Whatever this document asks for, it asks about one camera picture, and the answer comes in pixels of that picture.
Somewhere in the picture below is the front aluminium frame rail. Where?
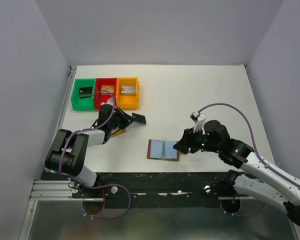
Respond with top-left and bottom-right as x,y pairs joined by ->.
29,180 -> 103,202

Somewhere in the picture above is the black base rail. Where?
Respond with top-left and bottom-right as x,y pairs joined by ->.
72,171 -> 273,210

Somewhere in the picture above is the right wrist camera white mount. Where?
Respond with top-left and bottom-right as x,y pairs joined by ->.
190,111 -> 206,133

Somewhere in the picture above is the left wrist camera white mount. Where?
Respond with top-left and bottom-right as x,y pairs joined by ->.
100,96 -> 116,107

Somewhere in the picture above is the brown leather card holder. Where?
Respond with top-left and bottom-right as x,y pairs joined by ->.
147,139 -> 180,162

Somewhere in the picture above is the gold card in red bin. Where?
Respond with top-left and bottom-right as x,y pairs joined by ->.
100,85 -> 115,95

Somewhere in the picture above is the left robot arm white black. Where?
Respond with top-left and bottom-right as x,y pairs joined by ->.
44,103 -> 139,187

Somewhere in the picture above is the gold card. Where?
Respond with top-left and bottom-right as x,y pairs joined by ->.
100,85 -> 115,95
111,129 -> 126,138

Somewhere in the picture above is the black card in green bin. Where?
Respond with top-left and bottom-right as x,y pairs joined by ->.
78,86 -> 93,99

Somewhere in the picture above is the black credit card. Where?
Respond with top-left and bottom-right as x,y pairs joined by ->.
132,112 -> 147,125

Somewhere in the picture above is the green plastic bin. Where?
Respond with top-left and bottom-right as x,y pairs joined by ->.
71,78 -> 96,111

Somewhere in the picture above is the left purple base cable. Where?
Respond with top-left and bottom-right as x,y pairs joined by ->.
82,184 -> 133,221

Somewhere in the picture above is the left aluminium side rail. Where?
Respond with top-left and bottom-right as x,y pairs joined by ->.
48,65 -> 78,151

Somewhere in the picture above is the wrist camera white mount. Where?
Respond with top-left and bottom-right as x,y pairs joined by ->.
190,111 -> 206,133
100,96 -> 116,107

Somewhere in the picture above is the silver card in yellow bin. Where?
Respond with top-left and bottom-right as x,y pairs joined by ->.
120,85 -> 137,96

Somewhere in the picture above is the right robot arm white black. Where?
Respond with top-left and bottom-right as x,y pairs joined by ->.
173,120 -> 300,227

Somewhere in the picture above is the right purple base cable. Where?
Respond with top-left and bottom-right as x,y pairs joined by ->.
219,197 -> 267,218

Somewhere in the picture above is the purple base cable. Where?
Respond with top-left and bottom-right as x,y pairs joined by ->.
219,197 -> 267,218
82,184 -> 133,221

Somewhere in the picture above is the yellow plastic bin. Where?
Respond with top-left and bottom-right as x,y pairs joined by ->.
116,77 -> 139,110

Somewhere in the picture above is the red plastic bin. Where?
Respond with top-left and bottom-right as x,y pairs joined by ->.
93,78 -> 117,110

